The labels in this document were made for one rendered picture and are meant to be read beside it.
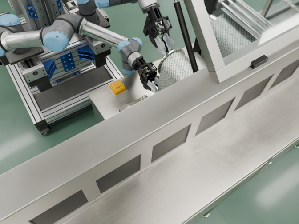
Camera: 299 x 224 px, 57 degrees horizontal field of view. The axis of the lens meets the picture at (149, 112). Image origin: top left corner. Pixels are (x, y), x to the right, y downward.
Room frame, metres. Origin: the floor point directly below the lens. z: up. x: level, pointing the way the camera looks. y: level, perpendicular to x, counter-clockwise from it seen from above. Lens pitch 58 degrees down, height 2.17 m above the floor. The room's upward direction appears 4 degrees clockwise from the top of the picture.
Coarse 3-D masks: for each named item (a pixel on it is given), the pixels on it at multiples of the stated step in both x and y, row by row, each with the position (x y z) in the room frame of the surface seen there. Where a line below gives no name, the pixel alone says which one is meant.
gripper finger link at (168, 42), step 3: (165, 33) 0.93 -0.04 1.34; (162, 36) 0.93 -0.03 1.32; (165, 36) 0.93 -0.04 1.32; (168, 36) 0.91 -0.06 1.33; (162, 39) 0.92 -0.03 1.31; (165, 39) 0.92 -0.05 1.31; (168, 39) 0.91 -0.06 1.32; (171, 39) 0.89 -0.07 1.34; (165, 42) 0.91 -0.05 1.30; (168, 42) 0.90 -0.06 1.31; (171, 42) 0.89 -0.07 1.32; (165, 45) 0.90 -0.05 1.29; (168, 45) 0.90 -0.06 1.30; (171, 45) 0.89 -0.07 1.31; (168, 48) 0.89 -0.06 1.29; (168, 51) 0.88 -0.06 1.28
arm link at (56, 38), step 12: (60, 24) 1.11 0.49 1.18; (72, 24) 1.15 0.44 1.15; (0, 36) 1.12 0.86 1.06; (12, 36) 1.11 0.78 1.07; (24, 36) 1.09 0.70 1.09; (36, 36) 1.07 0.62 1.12; (48, 36) 1.02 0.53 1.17; (60, 36) 1.04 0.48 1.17; (72, 36) 1.11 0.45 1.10; (0, 48) 1.07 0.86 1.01; (12, 48) 1.10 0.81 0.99; (48, 48) 1.02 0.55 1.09; (60, 48) 1.02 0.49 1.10
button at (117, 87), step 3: (117, 81) 0.97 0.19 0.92; (120, 81) 0.97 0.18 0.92; (111, 84) 0.94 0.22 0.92; (114, 84) 0.94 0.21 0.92; (117, 84) 0.95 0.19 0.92; (120, 84) 0.95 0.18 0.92; (111, 87) 0.92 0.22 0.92; (114, 87) 0.93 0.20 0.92; (117, 87) 0.93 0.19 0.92; (120, 87) 0.93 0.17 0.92; (123, 87) 0.93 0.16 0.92; (114, 90) 0.90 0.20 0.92; (117, 90) 0.91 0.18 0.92; (120, 90) 0.91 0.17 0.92; (123, 90) 0.92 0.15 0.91; (114, 93) 0.89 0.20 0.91; (117, 93) 0.89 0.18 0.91
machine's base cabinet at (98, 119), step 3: (93, 105) 0.84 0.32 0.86; (93, 108) 0.85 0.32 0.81; (93, 111) 0.86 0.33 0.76; (96, 111) 0.82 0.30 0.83; (96, 114) 0.83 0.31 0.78; (99, 114) 0.78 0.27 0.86; (96, 117) 0.84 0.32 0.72; (99, 117) 0.79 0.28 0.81; (96, 120) 0.85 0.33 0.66; (99, 120) 0.80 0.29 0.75; (102, 120) 0.76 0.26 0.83
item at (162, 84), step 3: (159, 78) 0.80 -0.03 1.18; (159, 81) 0.80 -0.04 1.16; (162, 81) 0.78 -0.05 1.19; (159, 84) 0.80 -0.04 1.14; (162, 84) 0.78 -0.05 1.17; (165, 84) 0.77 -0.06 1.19; (159, 87) 0.80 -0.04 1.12; (162, 87) 0.78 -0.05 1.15; (165, 87) 0.76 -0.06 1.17; (159, 90) 0.79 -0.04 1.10
